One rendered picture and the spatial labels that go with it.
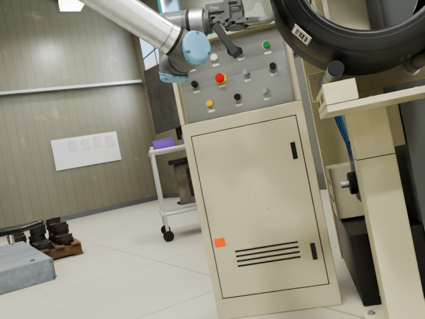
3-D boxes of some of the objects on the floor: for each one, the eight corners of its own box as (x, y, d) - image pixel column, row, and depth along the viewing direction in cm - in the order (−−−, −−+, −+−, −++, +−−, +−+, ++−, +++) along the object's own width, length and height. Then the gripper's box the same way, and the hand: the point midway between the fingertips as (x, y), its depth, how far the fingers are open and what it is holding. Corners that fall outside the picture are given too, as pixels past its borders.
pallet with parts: (7, 274, 450) (-1, 232, 450) (2, 261, 554) (-5, 227, 554) (87, 252, 487) (80, 214, 488) (69, 244, 591) (62, 212, 591)
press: (252, 195, 768) (221, 43, 769) (191, 211, 712) (159, 46, 713) (215, 197, 882) (189, 64, 883) (160, 210, 826) (133, 68, 826)
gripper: (202, 1, 135) (273, -9, 132) (208, 10, 144) (274, 1, 140) (204, 30, 136) (275, 21, 132) (210, 37, 144) (276, 28, 141)
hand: (271, 21), depth 136 cm, fingers closed
